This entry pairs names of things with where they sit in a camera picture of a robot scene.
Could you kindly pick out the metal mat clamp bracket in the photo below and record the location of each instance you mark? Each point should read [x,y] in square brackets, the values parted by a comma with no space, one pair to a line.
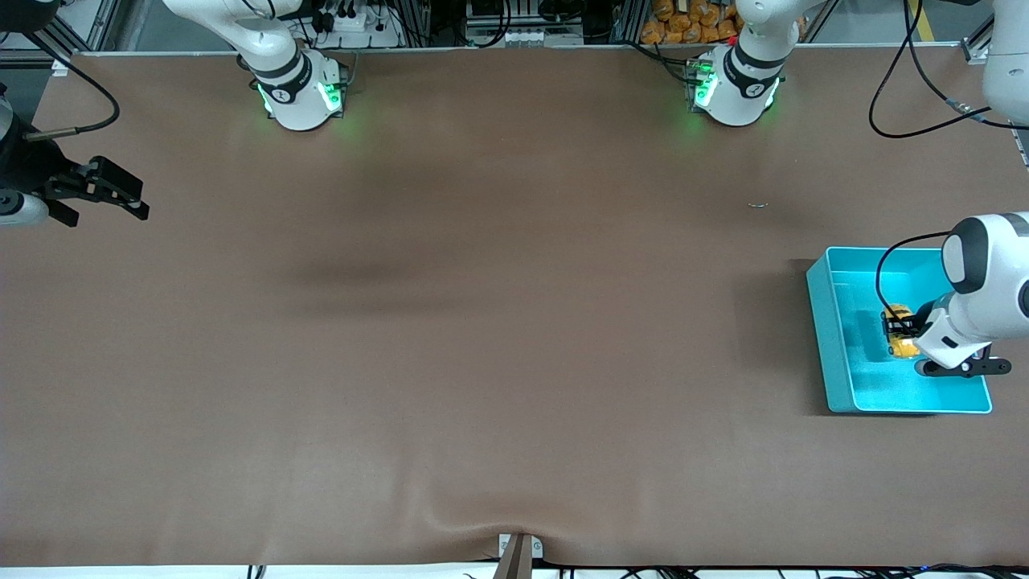
[530,548]

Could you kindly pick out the white power strip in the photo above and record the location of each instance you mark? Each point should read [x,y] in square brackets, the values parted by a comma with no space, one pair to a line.
[354,28]

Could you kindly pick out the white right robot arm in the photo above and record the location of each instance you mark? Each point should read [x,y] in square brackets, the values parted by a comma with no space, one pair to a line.
[297,96]

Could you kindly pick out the yellow beetle toy car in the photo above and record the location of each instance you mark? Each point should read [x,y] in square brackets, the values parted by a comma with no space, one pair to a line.
[902,347]

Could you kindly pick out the metal table corner bracket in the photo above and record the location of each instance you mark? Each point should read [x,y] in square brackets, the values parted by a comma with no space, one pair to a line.
[60,66]
[974,52]

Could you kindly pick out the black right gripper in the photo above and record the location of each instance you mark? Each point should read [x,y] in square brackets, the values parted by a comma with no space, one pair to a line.
[30,166]

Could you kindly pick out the pile of orange objects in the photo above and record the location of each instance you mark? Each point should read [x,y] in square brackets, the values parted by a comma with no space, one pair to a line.
[691,24]

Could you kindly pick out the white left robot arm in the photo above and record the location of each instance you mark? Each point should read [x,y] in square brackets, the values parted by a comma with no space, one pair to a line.
[981,314]

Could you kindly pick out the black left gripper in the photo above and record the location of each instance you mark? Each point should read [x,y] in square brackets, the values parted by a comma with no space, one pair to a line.
[903,326]

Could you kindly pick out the grey control box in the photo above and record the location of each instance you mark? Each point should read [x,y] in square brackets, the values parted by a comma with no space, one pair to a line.
[522,36]

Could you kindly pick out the brown table mat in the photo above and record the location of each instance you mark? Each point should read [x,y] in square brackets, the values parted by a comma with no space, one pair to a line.
[514,362]

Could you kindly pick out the teal plastic storage bin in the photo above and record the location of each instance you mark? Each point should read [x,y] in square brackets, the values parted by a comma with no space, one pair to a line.
[844,362]

